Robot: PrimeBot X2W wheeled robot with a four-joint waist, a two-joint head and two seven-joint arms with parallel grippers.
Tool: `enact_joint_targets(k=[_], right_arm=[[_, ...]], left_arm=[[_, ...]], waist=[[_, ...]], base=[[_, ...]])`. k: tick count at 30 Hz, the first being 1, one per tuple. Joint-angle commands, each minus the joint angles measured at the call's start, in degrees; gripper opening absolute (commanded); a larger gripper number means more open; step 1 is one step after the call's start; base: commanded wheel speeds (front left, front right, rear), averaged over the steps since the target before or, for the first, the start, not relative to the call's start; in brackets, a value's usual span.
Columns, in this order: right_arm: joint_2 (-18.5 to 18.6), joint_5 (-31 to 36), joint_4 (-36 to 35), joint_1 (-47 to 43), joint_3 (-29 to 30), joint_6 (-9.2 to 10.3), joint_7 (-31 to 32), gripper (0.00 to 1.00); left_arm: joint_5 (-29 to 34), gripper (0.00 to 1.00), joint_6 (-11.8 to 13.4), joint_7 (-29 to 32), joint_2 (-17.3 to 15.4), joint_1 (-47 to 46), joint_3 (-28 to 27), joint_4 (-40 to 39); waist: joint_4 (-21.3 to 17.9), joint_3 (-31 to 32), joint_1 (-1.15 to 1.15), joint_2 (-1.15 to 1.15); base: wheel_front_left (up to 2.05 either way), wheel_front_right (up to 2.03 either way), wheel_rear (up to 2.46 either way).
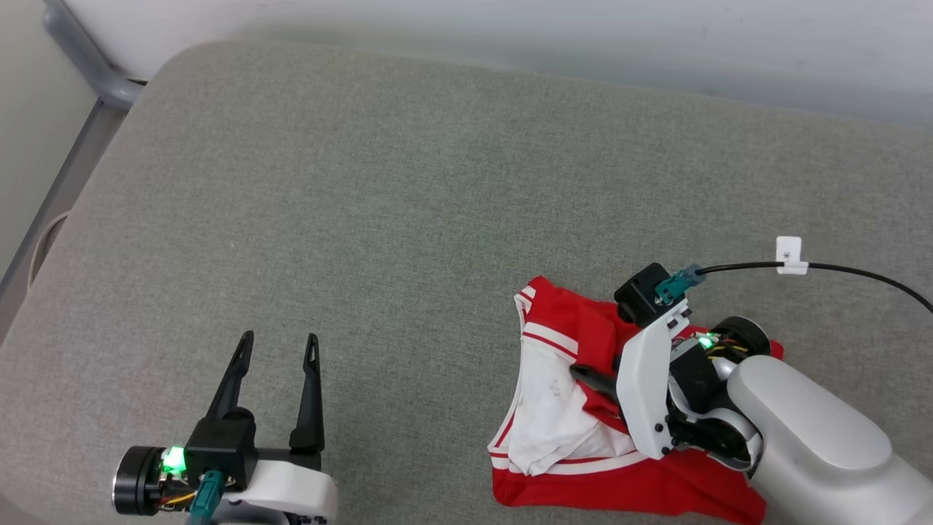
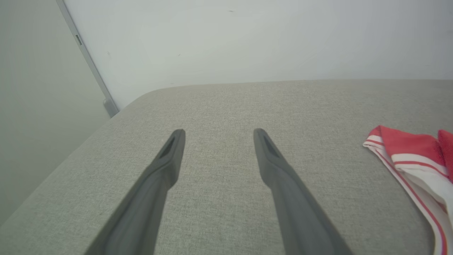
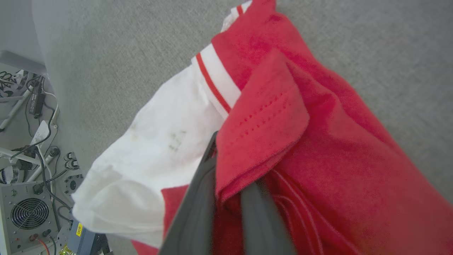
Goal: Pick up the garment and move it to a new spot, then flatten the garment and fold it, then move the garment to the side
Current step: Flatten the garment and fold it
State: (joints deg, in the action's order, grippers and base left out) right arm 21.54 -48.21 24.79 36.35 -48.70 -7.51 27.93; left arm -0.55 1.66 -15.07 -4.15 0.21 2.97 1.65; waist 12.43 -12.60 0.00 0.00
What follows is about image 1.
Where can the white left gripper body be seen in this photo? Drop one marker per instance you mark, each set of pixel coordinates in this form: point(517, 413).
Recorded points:
point(299, 488)

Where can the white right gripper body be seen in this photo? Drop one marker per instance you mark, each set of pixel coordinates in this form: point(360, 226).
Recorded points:
point(645, 394)

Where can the grey metal tube frame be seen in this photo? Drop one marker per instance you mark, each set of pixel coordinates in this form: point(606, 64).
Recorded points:
point(95, 71)

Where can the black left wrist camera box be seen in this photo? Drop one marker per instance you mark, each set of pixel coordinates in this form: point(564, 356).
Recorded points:
point(222, 448)

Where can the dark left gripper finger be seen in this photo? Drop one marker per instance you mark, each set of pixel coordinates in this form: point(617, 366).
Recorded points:
point(232, 386)
point(312, 408)

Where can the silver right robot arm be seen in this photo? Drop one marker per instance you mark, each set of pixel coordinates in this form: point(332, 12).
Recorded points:
point(816, 437)

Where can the red and white jersey garment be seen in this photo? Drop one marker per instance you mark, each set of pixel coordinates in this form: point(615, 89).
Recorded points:
point(583, 321)

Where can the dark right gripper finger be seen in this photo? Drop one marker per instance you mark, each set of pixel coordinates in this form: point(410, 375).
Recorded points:
point(594, 380)

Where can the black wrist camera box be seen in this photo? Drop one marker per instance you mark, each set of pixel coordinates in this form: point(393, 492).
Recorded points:
point(641, 295)
point(222, 448)

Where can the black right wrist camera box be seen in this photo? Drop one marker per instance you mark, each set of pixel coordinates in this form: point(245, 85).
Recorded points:
point(641, 295)

